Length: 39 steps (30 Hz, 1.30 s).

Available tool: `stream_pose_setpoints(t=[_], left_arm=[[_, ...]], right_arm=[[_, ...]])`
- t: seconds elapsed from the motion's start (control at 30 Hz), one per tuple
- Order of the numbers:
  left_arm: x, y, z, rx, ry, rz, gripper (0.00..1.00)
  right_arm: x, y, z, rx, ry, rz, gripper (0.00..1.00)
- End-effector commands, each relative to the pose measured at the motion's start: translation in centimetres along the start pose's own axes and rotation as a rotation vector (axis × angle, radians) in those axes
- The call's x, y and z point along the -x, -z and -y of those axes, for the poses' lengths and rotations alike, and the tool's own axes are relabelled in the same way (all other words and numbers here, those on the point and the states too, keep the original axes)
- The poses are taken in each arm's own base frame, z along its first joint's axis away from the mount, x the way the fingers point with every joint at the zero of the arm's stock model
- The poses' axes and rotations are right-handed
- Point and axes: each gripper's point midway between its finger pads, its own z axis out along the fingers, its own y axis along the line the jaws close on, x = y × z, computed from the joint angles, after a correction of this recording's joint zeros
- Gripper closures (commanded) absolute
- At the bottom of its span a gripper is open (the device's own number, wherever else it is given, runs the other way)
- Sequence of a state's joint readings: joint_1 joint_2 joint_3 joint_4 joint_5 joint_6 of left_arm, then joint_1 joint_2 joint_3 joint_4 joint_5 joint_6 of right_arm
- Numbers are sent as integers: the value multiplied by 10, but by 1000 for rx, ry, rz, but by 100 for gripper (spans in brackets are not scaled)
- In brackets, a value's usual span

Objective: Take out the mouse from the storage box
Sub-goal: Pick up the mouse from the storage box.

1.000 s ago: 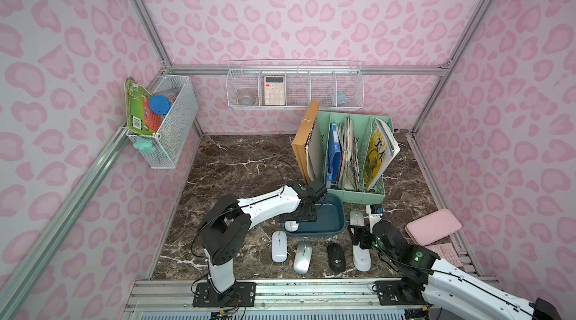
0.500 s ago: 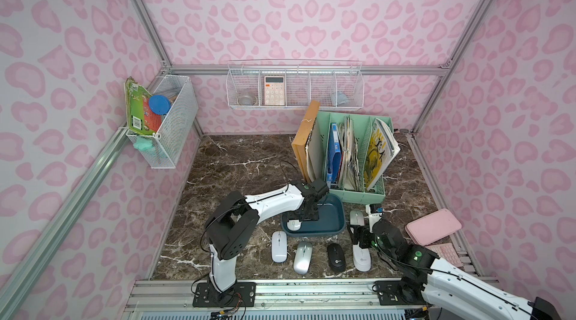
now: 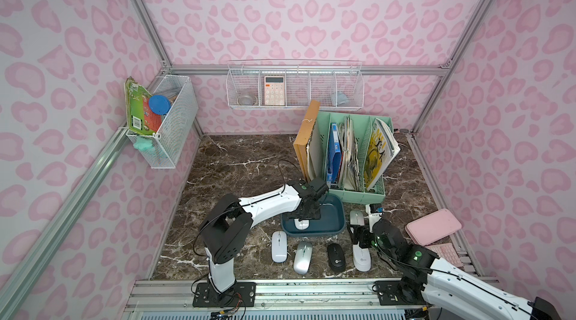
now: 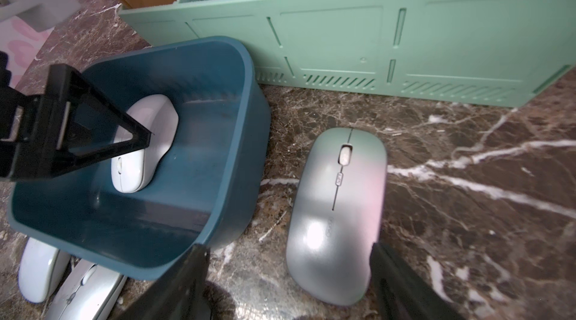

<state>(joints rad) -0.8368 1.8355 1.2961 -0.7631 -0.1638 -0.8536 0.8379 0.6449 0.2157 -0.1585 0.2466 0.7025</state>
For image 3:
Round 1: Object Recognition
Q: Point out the white logo computer mouse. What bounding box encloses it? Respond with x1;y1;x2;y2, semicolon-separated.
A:
352;244;371;272

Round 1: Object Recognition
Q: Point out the small white computer mouse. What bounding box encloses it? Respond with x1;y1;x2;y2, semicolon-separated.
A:
294;219;310;231

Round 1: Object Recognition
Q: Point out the teal storage box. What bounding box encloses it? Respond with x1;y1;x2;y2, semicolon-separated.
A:
281;194;346;237

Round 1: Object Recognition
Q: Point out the black computer mouse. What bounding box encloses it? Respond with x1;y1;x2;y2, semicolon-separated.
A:
326;243;347;274

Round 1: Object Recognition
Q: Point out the silver computer mouse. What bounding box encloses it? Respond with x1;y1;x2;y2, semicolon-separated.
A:
293;241;313;275
349;210;365;226

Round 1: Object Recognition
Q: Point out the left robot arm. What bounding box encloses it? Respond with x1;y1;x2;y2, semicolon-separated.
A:
199;178;329;294

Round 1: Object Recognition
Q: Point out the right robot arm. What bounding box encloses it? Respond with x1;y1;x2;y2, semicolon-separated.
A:
348;218;560;319

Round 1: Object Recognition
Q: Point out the blue folder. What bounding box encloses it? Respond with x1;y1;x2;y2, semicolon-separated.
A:
326;123;342;186

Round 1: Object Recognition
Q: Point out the stack of magazines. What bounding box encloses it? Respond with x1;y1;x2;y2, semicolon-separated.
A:
338;115;361;192

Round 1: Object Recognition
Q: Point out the pink case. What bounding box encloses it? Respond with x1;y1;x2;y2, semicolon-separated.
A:
405;209;462;246

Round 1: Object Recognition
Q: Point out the brown cardboard notebook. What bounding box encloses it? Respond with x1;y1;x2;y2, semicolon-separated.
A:
293;100;320;181

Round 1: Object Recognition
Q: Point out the green file organizer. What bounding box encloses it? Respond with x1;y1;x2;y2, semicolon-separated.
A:
293;108;398;204

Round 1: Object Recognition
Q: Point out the yellow comic book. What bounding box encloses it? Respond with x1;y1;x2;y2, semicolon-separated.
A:
363;118;400;192

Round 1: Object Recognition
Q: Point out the grey small cup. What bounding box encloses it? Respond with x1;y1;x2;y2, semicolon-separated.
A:
331;91;350;107

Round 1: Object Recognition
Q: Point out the clear tape roll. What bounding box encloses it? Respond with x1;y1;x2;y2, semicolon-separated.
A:
236;91;258;106

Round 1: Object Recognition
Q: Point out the white mesh side basket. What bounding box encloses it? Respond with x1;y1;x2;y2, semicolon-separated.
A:
127;75;199;169

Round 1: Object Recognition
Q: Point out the mint green clip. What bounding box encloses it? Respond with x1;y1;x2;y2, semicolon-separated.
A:
133;136;155;152

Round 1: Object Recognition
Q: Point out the blue round lid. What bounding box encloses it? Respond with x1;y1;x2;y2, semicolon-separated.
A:
148;95;172;116

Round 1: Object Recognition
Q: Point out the green packaged card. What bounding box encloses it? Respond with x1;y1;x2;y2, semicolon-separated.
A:
124;77;162;135

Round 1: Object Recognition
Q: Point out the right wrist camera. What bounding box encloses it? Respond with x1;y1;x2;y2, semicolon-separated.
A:
365;204;383;232

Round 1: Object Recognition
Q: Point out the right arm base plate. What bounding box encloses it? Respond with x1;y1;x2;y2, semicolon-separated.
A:
371;279;425;306

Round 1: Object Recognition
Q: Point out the white wire wall basket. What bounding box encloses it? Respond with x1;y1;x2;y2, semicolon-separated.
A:
226;61;365;111

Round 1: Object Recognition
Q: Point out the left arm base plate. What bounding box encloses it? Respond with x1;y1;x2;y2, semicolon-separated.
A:
193;282;257;308

